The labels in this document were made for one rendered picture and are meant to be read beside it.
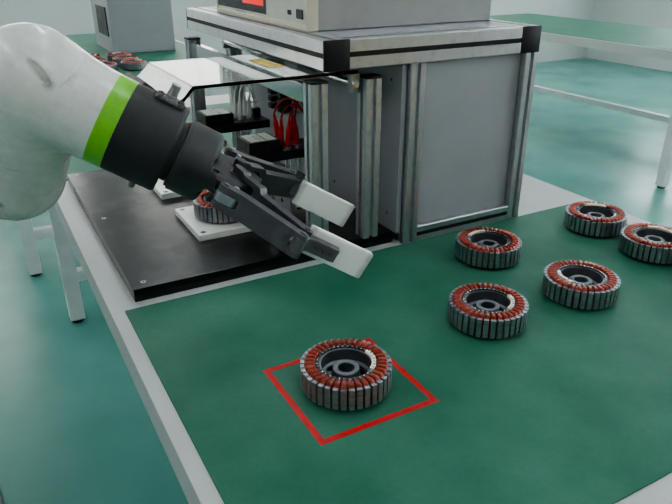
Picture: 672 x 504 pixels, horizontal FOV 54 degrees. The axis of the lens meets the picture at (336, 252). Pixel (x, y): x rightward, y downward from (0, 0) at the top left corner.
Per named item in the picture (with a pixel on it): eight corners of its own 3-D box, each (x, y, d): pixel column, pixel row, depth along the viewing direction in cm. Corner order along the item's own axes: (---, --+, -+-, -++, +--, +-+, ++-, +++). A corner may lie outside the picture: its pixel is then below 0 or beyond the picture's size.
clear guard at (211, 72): (157, 132, 92) (152, 89, 89) (119, 100, 111) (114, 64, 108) (357, 107, 106) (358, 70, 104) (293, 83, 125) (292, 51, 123)
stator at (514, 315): (443, 335, 91) (445, 312, 90) (450, 297, 101) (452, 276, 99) (526, 346, 89) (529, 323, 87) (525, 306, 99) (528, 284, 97)
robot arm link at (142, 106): (108, 159, 70) (88, 187, 62) (151, 60, 67) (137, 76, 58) (161, 183, 72) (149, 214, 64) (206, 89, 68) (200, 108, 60)
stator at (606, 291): (588, 274, 108) (591, 254, 107) (632, 306, 98) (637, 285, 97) (527, 282, 106) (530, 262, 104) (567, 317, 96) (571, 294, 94)
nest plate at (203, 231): (199, 242, 115) (198, 235, 115) (175, 214, 127) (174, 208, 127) (277, 226, 122) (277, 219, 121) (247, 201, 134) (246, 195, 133)
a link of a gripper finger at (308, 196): (291, 203, 77) (291, 200, 77) (342, 227, 79) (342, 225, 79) (303, 181, 76) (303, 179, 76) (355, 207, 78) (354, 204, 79)
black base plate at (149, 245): (135, 302, 100) (133, 289, 99) (68, 183, 151) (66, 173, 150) (392, 242, 121) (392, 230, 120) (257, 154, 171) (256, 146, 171)
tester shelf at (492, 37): (324, 72, 99) (323, 41, 97) (187, 28, 153) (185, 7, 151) (539, 51, 118) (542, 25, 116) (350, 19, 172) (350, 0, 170)
